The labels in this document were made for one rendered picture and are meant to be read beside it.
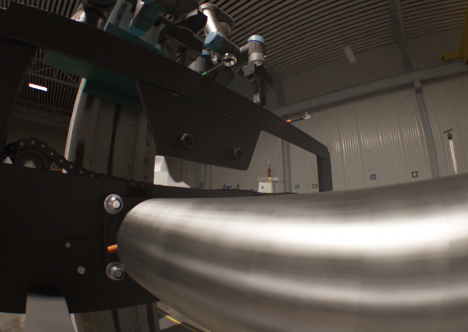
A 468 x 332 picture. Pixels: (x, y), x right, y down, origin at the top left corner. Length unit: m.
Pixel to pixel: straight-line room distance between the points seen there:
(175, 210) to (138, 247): 0.05
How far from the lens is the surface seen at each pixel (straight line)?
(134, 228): 0.22
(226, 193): 0.44
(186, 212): 0.17
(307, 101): 11.64
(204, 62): 0.93
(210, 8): 1.20
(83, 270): 0.32
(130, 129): 0.86
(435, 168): 10.50
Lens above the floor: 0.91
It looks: 13 degrees up
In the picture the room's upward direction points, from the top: straight up
